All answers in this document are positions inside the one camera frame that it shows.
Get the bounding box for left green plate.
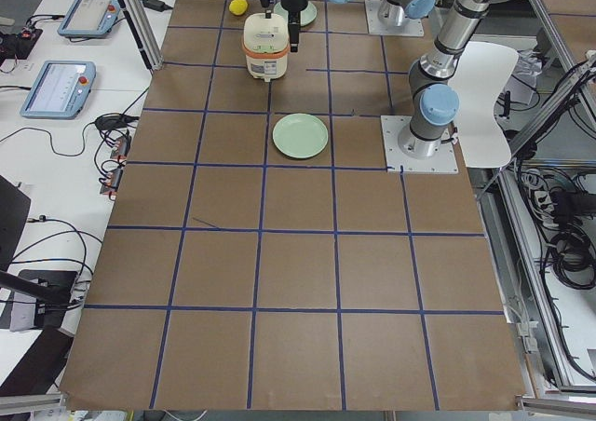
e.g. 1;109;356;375
272;113;329;159

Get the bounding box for right green plate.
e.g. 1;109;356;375
273;2;318;27

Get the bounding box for near teach pendant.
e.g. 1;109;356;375
20;61;97;119

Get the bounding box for yellow lemon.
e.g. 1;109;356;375
228;0;249;17

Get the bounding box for white rice cooker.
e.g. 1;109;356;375
242;12;290;82

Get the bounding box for green plate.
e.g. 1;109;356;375
272;113;329;159
273;2;318;27

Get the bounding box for black power adapter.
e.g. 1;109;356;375
142;0;172;12

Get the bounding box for teach pendant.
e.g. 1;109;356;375
20;61;97;119
58;0;120;38

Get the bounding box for white chair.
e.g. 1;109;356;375
448;42;518;169

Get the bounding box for far teach pendant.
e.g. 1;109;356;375
58;0;120;38

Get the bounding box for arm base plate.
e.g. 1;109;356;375
381;115;459;174
365;0;428;37

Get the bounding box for aluminium frame post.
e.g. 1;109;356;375
116;0;164;72

